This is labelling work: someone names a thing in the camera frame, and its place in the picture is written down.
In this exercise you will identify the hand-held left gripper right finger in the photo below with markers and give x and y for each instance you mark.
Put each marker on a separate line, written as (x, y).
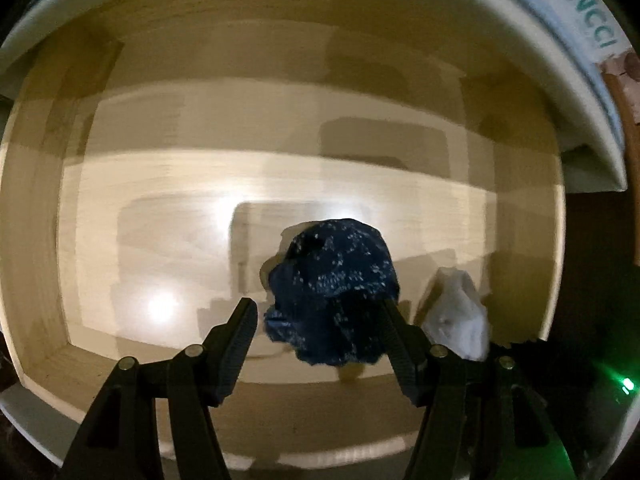
(402, 357)

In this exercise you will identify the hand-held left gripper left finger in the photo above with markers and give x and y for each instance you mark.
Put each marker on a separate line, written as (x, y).
(240, 342)

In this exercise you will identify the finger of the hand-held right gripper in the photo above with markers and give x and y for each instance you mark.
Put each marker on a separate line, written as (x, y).
(530, 350)

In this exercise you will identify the white underwear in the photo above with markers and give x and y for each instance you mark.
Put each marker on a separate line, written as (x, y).
(457, 315)

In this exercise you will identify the dark blue speckled underwear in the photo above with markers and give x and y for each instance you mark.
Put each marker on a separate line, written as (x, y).
(335, 280)

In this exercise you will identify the pink floral fabric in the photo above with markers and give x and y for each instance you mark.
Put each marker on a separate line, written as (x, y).
(627, 65)

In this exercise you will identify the white shoe box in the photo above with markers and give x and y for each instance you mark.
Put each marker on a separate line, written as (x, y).
(575, 15)

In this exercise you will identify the wooden bed frame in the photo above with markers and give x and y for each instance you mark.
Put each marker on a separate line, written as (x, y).
(631, 170)

